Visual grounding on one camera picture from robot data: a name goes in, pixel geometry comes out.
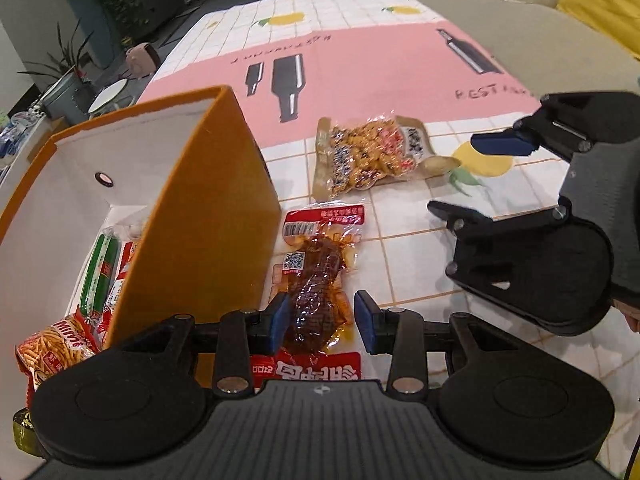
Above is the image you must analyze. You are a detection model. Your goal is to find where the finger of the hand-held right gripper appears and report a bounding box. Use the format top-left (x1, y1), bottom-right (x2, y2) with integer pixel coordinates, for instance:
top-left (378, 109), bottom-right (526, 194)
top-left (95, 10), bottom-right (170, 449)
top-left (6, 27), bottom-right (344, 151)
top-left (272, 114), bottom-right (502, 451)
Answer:
top-left (471, 91), bottom-right (640, 162)
top-left (427, 199), bottom-right (572, 292)

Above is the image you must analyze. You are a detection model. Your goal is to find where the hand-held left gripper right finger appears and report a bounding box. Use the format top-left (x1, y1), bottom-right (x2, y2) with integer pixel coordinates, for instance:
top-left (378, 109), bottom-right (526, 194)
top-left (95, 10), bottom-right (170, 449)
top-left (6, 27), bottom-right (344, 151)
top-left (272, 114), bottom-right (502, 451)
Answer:
top-left (352, 290), bottom-right (523, 396)

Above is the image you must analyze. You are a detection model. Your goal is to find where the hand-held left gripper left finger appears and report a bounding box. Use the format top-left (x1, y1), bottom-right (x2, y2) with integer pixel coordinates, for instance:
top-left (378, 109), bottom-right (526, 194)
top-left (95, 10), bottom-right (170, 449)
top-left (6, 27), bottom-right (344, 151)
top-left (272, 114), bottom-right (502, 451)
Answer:
top-left (117, 290), bottom-right (292, 396)

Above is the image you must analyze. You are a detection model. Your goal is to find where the brown braised meat packet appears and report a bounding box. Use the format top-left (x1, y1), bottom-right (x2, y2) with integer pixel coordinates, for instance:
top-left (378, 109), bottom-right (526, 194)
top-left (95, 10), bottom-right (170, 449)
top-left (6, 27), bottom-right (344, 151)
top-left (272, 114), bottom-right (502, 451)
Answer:
top-left (250, 203), bottom-right (366, 387)

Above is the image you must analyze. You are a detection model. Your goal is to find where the clear peanut snack packet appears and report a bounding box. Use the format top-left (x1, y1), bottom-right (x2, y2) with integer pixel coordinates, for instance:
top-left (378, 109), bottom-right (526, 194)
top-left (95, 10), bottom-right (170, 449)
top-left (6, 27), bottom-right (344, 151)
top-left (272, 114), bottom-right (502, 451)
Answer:
top-left (312, 115), bottom-right (462, 202)

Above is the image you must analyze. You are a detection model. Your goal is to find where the orange cardboard box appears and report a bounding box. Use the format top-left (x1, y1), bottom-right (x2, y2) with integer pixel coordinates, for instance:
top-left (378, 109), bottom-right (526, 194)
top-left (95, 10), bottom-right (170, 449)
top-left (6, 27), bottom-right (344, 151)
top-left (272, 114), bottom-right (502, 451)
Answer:
top-left (0, 86), bottom-right (284, 480)

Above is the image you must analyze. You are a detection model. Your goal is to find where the red shrimp stick snack bag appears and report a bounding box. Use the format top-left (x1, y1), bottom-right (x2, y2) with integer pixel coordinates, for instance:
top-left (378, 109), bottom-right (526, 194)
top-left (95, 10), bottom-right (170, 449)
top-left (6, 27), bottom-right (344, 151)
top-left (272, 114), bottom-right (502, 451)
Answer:
top-left (15, 312), bottom-right (101, 392)

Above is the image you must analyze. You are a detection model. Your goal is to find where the beige sofa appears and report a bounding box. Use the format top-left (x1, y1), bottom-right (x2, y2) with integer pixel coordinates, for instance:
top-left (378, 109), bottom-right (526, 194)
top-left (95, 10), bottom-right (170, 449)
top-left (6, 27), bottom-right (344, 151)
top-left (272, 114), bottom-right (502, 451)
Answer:
top-left (382, 0), bottom-right (640, 97)

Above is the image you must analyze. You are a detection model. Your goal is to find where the pink and white printed mat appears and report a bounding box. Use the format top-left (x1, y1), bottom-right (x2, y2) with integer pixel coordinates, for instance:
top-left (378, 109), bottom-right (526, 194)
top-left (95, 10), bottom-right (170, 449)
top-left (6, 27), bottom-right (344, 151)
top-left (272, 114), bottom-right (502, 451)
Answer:
top-left (135, 0), bottom-right (640, 480)

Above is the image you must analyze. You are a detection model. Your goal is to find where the pale snack packet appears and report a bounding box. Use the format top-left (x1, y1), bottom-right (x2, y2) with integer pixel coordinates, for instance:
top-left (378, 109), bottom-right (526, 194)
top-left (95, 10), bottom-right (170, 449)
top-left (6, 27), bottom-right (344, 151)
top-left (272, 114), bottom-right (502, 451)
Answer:
top-left (111, 222), bottom-right (147, 242)

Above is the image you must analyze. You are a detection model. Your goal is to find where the green snack packet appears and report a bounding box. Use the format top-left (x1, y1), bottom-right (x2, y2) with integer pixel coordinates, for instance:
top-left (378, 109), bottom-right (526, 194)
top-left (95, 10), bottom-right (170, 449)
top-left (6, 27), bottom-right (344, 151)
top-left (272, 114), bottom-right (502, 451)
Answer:
top-left (80, 232), bottom-right (122, 317)

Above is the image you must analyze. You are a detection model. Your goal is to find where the yellow foil snack packet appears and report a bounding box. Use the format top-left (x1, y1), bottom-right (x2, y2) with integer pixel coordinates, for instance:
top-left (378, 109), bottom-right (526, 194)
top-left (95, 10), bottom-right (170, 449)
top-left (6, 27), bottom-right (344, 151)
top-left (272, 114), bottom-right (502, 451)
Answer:
top-left (12, 407), bottom-right (40, 457)

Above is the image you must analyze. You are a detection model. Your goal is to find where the white round rolling stool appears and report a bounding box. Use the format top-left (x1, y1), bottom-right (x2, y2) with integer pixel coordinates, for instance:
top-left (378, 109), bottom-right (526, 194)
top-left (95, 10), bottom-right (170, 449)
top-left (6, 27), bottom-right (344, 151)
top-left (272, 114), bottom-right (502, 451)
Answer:
top-left (87, 79), bottom-right (132, 114)

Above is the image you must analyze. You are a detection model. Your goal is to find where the pink small appliance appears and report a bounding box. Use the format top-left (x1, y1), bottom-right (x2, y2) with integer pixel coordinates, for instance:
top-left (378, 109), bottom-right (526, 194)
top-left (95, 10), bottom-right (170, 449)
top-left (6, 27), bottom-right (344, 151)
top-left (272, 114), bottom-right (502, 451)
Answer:
top-left (125, 42), bottom-right (162, 79)

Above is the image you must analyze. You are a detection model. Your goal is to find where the grey round bin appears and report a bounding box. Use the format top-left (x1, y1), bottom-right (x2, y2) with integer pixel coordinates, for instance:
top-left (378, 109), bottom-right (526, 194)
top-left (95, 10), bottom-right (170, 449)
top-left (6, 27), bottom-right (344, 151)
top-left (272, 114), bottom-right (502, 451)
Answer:
top-left (42, 72), bottom-right (97, 124)

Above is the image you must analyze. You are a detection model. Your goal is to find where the spiky potted plant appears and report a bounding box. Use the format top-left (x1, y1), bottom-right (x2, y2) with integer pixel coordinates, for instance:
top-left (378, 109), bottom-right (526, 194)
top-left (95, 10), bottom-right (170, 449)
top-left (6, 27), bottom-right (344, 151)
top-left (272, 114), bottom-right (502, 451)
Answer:
top-left (17, 20), bottom-right (97, 92)

